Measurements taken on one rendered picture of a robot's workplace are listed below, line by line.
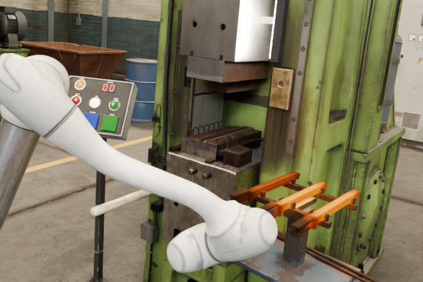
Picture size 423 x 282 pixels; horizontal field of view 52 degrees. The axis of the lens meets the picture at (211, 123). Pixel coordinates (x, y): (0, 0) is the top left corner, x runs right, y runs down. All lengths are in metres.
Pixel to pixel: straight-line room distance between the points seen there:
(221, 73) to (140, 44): 8.16
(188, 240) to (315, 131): 0.93
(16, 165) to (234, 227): 0.57
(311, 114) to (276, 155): 0.25
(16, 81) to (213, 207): 0.49
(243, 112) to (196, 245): 1.40
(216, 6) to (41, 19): 9.45
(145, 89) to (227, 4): 4.72
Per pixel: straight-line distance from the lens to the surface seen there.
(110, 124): 2.13
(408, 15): 6.95
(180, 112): 2.22
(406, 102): 6.97
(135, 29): 10.08
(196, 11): 1.96
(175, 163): 2.02
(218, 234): 1.00
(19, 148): 1.18
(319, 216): 1.42
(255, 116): 2.37
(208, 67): 1.92
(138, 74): 6.48
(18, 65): 0.99
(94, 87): 2.24
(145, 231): 2.49
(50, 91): 0.98
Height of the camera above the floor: 1.51
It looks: 13 degrees down
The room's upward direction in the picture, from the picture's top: 5 degrees clockwise
